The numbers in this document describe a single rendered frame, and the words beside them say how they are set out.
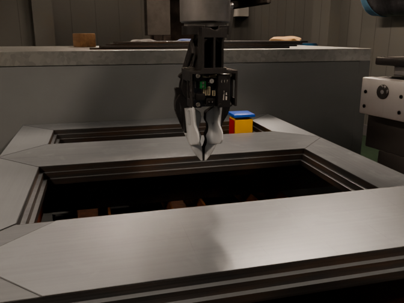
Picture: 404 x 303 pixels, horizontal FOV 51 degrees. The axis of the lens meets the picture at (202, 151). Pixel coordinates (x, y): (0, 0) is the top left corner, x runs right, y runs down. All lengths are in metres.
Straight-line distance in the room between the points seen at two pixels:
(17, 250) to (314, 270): 0.34
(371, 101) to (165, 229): 0.70
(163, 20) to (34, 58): 2.47
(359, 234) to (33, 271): 0.39
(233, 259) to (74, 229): 0.21
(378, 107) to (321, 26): 4.32
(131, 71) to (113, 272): 0.89
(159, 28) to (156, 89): 2.38
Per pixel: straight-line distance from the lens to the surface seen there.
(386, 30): 4.94
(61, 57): 1.29
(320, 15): 5.43
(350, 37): 5.27
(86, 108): 1.30
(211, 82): 0.62
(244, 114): 1.14
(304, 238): 0.55
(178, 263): 0.48
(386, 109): 1.08
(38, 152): 0.98
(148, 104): 1.31
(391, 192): 0.74
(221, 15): 0.63
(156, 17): 3.67
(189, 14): 0.63
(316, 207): 0.65
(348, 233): 0.58
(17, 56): 1.30
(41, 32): 7.36
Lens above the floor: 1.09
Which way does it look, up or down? 15 degrees down
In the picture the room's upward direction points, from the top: straight up
